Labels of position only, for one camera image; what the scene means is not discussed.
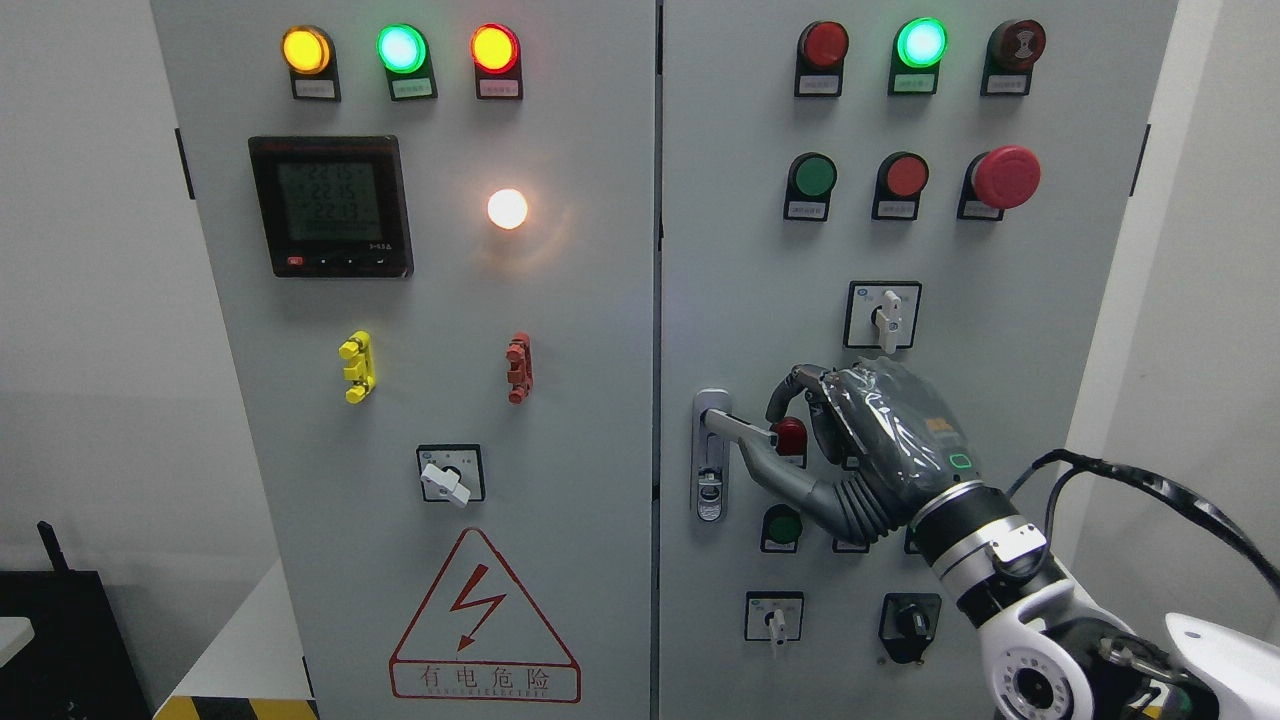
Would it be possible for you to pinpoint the dark red buzzer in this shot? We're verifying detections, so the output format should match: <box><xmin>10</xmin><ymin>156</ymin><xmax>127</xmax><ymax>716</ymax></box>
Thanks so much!
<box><xmin>980</xmin><ymin>18</ymin><xmax>1047</xmax><ymax>97</ymax></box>

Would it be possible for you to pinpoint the green lamp top right door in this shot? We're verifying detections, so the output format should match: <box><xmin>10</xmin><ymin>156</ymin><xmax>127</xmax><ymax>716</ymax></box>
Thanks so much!
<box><xmin>887</xmin><ymin>15</ymin><xmax>948</xmax><ymax>96</ymax></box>

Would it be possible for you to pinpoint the red lamp top right door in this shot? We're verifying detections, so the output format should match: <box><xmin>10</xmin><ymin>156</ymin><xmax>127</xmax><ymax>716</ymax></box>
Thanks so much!
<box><xmin>794</xmin><ymin>20</ymin><xmax>850</xmax><ymax>97</ymax></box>

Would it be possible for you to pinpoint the red emergency stop button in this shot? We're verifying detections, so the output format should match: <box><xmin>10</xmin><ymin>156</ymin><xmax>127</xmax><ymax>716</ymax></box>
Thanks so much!
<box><xmin>956</xmin><ymin>143</ymin><xmax>1042</xmax><ymax>222</ymax></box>

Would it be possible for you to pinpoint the red lamp middle left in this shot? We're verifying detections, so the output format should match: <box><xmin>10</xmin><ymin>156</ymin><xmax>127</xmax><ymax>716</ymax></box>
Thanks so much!
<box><xmin>771</xmin><ymin>416</ymin><xmax>808</xmax><ymax>469</ymax></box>

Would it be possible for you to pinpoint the green push button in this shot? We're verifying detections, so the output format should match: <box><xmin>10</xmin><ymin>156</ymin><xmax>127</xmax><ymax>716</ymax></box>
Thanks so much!
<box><xmin>783</xmin><ymin>152</ymin><xmax>838</xmax><ymax>222</ymax></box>
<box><xmin>759</xmin><ymin>503</ymin><xmax>804</xmax><ymax>553</ymax></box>

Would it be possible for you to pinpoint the white rotary switch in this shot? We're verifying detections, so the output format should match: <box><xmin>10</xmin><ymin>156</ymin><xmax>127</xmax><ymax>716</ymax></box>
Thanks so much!
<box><xmin>742</xmin><ymin>591</ymin><xmax>805</xmax><ymax>657</ymax></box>
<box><xmin>844</xmin><ymin>281</ymin><xmax>923</xmax><ymax>354</ymax></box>

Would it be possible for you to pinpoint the green push button upper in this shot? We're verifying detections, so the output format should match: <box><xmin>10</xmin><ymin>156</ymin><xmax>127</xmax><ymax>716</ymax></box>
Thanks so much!
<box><xmin>783</xmin><ymin>152</ymin><xmax>838</xmax><ymax>222</ymax></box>

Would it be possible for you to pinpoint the black digital power meter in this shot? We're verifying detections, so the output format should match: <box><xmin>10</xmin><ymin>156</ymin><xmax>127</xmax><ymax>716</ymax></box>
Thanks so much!
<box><xmin>247</xmin><ymin>135</ymin><xmax>413</xmax><ymax>278</ymax></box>

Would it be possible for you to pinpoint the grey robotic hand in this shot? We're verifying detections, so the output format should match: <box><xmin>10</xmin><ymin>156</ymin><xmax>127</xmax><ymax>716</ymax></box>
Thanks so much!
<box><xmin>735</xmin><ymin>357</ymin><xmax>980</xmax><ymax>544</ymax></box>

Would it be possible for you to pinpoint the red high voltage warning sticker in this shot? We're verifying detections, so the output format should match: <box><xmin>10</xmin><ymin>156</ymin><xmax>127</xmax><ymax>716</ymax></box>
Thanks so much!
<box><xmin>388</xmin><ymin>527</ymin><xmax>582</xmax><ymax>705</ymax></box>

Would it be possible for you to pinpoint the red push button lower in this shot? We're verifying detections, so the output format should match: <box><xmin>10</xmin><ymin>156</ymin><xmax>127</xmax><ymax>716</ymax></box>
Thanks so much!
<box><xmin>831</xmin><ymin>539</ymin><xmax>870</xmax><ymax>553</ymax></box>

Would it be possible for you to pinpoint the white rotary switch lower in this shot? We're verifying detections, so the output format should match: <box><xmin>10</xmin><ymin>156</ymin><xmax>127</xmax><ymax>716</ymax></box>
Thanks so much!
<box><xmin>742</xmin><ymin>591</ymin><xmax>805</xmax><ymax>657</ymax></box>

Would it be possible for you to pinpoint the green push button lower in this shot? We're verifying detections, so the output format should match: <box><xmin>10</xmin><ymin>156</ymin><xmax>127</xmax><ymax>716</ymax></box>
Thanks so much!
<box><xmin>759</xmin><ymin>503</ymin><xmax>804</xmax><ymax>553</ymax></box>

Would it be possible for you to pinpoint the grey right cabinet door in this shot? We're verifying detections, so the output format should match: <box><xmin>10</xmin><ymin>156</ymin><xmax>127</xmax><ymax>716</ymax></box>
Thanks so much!
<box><xmin>657</xmin><ymin>1</ymin><xmax>1178</xmax><ymax>719</ymax></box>

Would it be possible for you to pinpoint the grey cabinet door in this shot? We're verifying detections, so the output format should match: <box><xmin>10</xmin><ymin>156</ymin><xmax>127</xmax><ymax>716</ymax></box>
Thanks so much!
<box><xmin>657</xmin><ymin>1</ymin><xmax>1178</xmax><ymax>719</ymax></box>
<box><xmin>152</xmin><ymin>1</ymin><xmax>658</xmax><ymax>719</ymax></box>

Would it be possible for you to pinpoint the red push button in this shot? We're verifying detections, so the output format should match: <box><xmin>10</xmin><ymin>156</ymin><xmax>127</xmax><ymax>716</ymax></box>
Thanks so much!
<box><xmin>831</xmin><ymin>539</ymin><xmax>870</xmax><ymax>553</ymax></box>
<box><xmin>870</xmin><ymin>151</ymin><xmax>931</xmax><ymax>222</ymax></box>

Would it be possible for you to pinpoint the white rotary switch left door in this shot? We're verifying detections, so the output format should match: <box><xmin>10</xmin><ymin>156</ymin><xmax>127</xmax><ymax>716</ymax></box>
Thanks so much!
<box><xmin>415</xmin><ymin>445</ymin><xmax>486</xmax><ymax>509</ymax></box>

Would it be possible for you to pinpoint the orange red indicator lamp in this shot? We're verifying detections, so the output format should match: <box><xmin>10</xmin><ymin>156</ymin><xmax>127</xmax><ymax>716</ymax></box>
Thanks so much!
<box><xmin>470</xmin><ymin>23</ymin><xmax>524</xmax><ymax>100</ymax></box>

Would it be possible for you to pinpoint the silver swing door handle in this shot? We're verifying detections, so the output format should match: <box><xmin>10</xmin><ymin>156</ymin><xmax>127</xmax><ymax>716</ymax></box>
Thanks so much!
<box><xmin>691</xmin><ymin>388</ymin><xmax>777</xmax><ymax>523</ymax></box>

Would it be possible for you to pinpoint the black selector knob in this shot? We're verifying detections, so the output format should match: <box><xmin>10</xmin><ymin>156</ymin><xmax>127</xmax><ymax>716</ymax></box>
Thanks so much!
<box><xmin>878</xmin><ymin>592</ymin><xmax>942</xmax><ymax>664</ymax></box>

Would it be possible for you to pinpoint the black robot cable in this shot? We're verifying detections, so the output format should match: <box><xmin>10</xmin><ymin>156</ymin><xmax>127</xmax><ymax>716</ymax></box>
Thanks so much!
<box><xmin>1005</xmin><ymin>448</ymin><xmax>1280</xmax><ymax>601</ymax></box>

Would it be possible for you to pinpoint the grey left cabinet door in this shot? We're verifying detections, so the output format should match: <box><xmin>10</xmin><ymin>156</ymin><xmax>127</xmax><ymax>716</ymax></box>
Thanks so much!
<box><xmin>152</xmin><ymin>1</ymin><xmax>658</xmax><ymax>719</ymax></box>

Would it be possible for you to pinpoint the red push button upper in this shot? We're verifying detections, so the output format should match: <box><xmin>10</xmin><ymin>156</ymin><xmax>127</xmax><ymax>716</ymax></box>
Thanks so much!
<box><xmin>870</xmin><ymin>151</ymin><xmax>931</xmax><ymax>222</ymax></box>

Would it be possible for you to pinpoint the yellow indicator lamp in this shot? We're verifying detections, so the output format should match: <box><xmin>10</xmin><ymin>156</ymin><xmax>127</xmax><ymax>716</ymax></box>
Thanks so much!
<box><xmin>280</xmin><ymin>26</ymin><xmax>340</xmax><ymax>102</ymax></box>

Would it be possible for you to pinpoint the green indicator lamp left door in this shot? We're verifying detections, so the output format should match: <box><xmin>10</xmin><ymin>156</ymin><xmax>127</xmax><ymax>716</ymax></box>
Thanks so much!
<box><xmin>376</xmin><ymin>23</ymin><xmax>438</xmax><ymax>101</ymax></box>

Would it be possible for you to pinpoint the white platform with hazard stripes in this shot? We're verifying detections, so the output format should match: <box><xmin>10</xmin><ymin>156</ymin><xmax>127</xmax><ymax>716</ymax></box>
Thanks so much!
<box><xmin>154</xmin><ymin>562</ymin><xmax>317</xmax><ymax>719</ymax></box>

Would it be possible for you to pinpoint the white rotary switch upper right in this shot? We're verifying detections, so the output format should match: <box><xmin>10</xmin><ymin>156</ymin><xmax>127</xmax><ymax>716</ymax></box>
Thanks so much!
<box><xmin>844</xmin><ymin>281</ymin><xmax>923</xmax><ymax>354</ymax></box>

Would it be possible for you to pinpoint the white glowing lamp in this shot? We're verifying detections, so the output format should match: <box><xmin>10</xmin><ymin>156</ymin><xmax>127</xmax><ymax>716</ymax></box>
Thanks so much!
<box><xmin>486</xmin><ymin>188</ymin><xmax>530</xmax><ymax>231</ymax></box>

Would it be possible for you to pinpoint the black box with antenna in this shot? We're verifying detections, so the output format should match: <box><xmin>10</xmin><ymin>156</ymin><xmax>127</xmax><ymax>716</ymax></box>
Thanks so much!
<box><xmin>1</xmin><ymin>521</ymin><xmax>152</xmax><ymax>719</ymax></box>

